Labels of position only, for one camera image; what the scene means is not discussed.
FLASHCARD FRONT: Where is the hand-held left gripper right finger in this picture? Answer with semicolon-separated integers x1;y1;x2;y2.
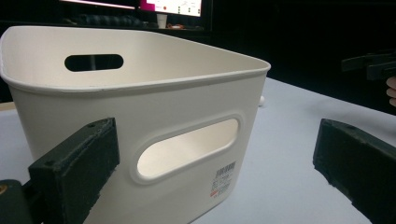
312;118;396;224

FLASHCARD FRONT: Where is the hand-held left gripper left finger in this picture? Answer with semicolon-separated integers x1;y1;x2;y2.
27;117;121;224

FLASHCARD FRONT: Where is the white plastic storage basket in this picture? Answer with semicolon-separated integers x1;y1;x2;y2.
0;25;272;224

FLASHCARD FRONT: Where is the dark computer monitor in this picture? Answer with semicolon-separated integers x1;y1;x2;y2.
58;0;139;11

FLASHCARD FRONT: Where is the white paper cup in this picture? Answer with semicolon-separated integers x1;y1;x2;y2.
156;13;168;30

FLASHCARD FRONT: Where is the computer monitor with pink window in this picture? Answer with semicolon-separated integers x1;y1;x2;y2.
138;0;214;32

